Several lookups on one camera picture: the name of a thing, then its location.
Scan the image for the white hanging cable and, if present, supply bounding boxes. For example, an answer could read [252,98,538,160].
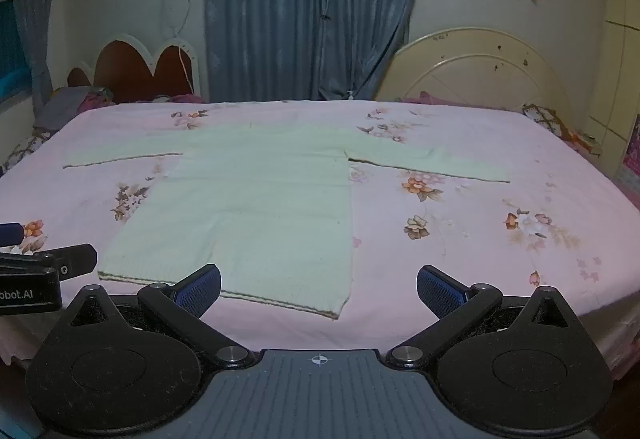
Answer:
[160,0,197,95]

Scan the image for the brown scalloped headboard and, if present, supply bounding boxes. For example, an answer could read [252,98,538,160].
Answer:
[66,33,209,104]

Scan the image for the cream round headboard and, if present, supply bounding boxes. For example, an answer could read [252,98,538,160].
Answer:
[374,26,573,116]

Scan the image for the white fluffy towel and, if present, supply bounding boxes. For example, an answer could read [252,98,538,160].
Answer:
[62,125,512,321]

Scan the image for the pink wall poster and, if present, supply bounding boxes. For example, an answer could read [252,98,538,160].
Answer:
[614,113,640,192]

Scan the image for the wide blue curtain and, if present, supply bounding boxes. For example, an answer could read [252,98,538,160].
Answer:
[204,0,434,102]

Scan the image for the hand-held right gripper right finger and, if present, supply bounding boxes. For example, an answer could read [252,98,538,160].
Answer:
[386,264,577,368]

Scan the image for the pink floral bed sheet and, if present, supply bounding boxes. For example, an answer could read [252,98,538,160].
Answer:
[0,98,640,382]

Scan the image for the pile of dark clothes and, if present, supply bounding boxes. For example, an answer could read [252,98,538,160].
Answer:
[34,86,119,131]

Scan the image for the cream wardrobe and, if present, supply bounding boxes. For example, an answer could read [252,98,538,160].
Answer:
[586,0,640,170]

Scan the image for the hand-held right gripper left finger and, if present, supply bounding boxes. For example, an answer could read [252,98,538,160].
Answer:
[65,263,254,368]

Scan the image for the narrow blue curtain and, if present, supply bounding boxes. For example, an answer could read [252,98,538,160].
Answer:
[10,0,67,102]

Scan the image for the pink pillow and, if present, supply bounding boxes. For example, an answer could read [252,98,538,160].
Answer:
[403,91,468,109]
[150,93,207,105]

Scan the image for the patterned pillow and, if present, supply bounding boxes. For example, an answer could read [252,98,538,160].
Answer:
[522,102,603,156]
[0,128,58,176]

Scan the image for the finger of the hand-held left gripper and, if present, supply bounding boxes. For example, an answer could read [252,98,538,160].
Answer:
[0,243,98,279]
[0,221,25,249]

